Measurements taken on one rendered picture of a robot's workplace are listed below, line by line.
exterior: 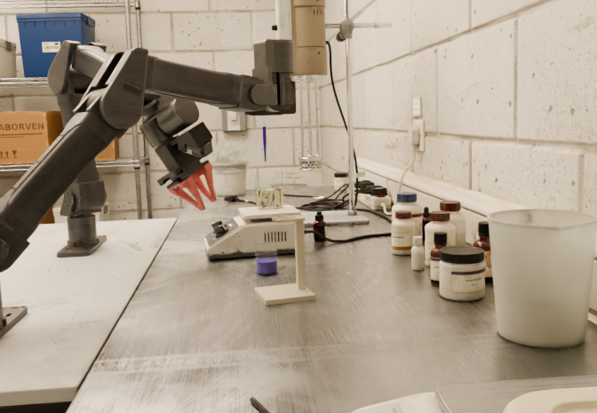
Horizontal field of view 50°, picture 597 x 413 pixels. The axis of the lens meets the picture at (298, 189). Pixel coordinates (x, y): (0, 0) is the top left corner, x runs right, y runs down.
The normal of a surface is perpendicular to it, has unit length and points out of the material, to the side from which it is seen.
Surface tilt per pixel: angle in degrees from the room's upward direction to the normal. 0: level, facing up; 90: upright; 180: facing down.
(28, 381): 0
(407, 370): 0
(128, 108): 90
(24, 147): 91
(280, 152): 90
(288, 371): 0
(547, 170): 90
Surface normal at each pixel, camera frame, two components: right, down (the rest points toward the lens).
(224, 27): 0.10, 0.11
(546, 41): -0.99, 0.04
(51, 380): -0.04, -0.99
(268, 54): 0.65, 0.07
